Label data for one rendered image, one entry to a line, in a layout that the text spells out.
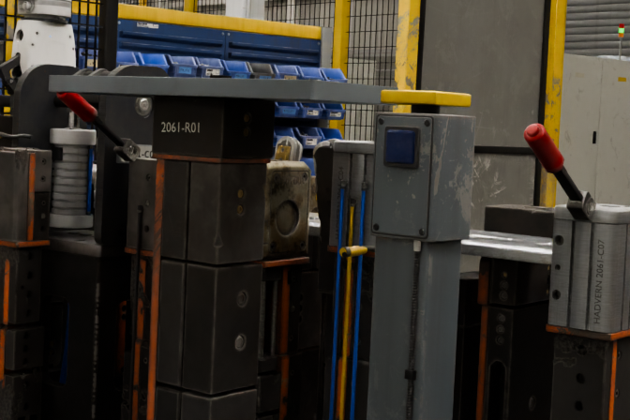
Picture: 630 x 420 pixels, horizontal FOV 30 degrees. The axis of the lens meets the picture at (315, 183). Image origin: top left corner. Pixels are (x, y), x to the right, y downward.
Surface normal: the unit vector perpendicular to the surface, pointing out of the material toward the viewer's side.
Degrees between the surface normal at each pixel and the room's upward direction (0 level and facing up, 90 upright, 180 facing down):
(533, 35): 90
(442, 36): 91
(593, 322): 90
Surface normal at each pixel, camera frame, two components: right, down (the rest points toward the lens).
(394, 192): -0.62, 0.01
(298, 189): 0.79, 0.07
